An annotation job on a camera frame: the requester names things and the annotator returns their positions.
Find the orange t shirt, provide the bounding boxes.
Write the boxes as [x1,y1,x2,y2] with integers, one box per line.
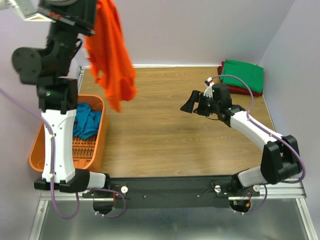
[85,0,137,113]

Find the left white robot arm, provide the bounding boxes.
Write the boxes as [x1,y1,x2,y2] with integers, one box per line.
[11,0,108,193]

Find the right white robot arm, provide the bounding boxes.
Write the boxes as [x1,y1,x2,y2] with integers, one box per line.
[180,83,303,193]

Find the folded dark red t shirt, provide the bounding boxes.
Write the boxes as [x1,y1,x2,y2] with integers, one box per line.
[217,61,263,97]

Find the folded green t shirt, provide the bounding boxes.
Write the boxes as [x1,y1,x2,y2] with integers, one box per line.
[221,59,264,94]

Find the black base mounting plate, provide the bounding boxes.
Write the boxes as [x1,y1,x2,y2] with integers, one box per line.
[82,175,260,209]

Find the teal t shirt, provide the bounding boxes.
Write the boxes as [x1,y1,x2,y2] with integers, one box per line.
[72,102,102,140]

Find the orange plastic basket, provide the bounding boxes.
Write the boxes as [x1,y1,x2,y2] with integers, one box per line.
[28,94,108,172]

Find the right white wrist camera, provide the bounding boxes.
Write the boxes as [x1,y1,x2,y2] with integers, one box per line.
[203,77,215,99]

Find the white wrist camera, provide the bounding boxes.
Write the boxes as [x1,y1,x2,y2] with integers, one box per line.
[0,0,51,22]
[203,77,215,99]

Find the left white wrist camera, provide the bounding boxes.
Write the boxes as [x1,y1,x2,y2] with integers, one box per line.
[0,0,51,22]

